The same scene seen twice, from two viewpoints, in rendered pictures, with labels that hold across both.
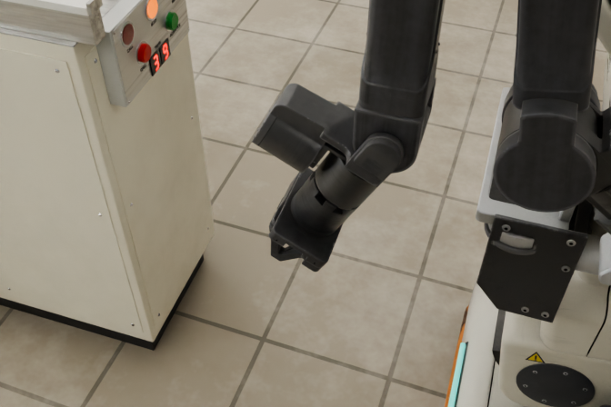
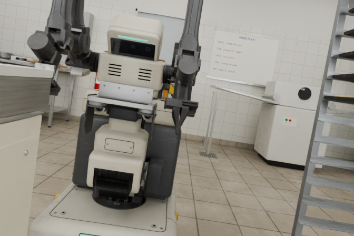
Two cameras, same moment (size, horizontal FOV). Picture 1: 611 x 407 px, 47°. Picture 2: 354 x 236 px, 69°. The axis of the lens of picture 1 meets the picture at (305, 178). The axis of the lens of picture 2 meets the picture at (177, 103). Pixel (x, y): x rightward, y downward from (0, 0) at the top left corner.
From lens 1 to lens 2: 1.18 m
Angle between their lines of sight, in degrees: 101
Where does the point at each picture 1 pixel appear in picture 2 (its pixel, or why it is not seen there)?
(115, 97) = not seen: hidden behind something
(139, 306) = not seen: outside the picture
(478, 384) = (106, 227)
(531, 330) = (138, 158)
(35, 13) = (17, 86)
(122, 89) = not seen: hidden behind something
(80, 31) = (43, 96)
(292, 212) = (187, 101)
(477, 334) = (79, 227)
